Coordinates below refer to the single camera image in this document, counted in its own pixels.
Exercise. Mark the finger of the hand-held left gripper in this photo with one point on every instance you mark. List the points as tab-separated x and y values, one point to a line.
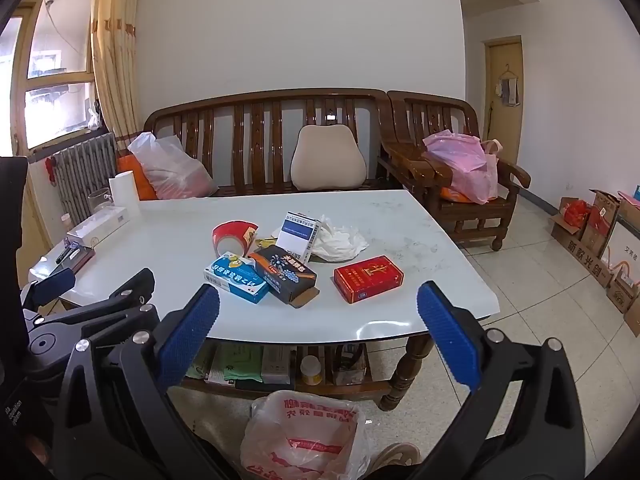
115	305
50	281

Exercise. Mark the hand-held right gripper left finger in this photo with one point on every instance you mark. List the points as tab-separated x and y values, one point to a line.
187	340

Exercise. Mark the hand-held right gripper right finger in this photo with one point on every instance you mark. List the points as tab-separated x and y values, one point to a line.
447	342

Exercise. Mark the light blue medicine box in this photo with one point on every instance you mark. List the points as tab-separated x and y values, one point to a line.
232	277

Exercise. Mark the red cigarette pack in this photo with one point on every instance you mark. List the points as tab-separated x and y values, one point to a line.
367	280

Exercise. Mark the red paper cup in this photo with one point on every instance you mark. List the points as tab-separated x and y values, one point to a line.
232	237

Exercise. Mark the black patterned box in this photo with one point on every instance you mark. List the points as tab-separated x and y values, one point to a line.
287	275

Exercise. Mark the white red-print plastic bag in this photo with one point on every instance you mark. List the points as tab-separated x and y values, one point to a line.
300	430

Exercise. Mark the white tissue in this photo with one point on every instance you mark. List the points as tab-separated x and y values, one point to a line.
340	245

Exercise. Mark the blue white carton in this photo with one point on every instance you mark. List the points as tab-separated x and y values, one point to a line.
296	240

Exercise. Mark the dark red box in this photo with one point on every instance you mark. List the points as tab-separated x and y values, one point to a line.
77	262

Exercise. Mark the black marker pen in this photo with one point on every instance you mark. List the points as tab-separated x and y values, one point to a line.
69	252

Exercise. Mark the white table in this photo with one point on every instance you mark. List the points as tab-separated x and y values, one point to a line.
405	370

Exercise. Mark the green packet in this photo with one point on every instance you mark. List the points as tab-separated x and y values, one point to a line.
240	362

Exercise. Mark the long white box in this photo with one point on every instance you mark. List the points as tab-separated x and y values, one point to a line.
95	227

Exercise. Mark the grey white box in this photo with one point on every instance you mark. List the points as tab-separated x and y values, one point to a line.
276	365

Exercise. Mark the clear glass cup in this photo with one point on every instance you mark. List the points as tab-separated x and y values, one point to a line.
100	200

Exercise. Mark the white paper towel roll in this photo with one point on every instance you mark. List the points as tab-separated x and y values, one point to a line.
124	192

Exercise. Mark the small red cloth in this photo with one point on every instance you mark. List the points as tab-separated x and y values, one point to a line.
50	167

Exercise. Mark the grey radiator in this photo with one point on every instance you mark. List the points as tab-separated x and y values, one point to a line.
85	170

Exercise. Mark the orange bag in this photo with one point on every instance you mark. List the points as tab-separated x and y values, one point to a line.
146	187

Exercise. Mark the person's tan shoe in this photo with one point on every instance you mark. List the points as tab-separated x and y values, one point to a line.
395	455

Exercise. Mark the translucent white plastic bag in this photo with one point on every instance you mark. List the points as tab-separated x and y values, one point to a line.
170	170

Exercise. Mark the orange packet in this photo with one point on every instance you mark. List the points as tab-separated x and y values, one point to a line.
452	193

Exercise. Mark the open cardboard box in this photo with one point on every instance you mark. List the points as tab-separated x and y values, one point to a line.
560	227

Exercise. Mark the small white plastic bag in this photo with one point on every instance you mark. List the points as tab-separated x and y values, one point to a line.
93	119

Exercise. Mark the pink plastic bag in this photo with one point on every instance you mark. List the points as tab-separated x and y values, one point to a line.
465	170

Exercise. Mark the red plastic bag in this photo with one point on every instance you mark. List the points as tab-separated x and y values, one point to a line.
577	214

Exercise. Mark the wooden armchair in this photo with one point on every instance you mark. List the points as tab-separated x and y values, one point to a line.
415	160

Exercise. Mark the tall cardboard box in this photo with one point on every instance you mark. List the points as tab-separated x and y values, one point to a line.
602	220

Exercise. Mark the white panel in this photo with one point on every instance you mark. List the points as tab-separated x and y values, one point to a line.
625	245

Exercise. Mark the beige cushion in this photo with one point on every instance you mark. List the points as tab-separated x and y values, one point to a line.
327	160

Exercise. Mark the wooden sofa bench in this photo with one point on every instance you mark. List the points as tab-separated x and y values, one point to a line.
250	130

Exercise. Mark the yellow wooden door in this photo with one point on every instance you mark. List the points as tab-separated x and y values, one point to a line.
502	130

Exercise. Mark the beige curtain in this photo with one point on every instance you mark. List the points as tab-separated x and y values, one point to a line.
117	60

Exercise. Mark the window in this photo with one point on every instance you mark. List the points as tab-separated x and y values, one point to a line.
55	35

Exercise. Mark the hanger with cloths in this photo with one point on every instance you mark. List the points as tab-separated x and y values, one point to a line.
510	90

